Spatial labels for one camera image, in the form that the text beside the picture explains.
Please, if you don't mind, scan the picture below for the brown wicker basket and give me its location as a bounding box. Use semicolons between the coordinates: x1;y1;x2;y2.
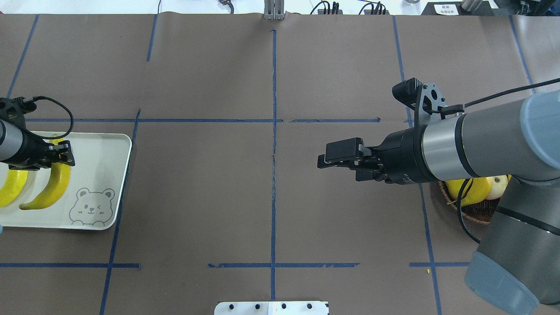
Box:
437;181;501;225

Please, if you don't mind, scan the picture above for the white pale fruit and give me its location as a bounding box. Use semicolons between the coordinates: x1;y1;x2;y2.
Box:
485;175;511;200

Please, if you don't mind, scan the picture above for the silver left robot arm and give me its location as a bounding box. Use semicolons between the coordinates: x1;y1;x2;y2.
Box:
0;120;76;171

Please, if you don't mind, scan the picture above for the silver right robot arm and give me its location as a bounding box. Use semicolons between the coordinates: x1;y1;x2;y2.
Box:
317;91;560;315

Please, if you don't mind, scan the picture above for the white bear print tray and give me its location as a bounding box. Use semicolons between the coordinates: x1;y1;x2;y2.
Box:
0;133;132;231

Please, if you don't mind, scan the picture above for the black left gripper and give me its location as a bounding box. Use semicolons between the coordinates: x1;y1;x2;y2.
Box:
9;131;76;170

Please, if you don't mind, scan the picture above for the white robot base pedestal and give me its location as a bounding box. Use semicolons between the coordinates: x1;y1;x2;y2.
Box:
214;301;330;315

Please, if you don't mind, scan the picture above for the yellow plush banana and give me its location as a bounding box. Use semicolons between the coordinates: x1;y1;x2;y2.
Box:
0;169;28;207

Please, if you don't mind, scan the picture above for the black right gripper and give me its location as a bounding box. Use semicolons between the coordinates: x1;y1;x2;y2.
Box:
317;127;438;184

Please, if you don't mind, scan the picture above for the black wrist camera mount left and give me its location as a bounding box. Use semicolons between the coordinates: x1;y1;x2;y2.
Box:
0;96;74;140

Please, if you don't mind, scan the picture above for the yellow pear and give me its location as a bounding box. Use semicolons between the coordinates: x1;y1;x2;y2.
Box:
444;177;492;206

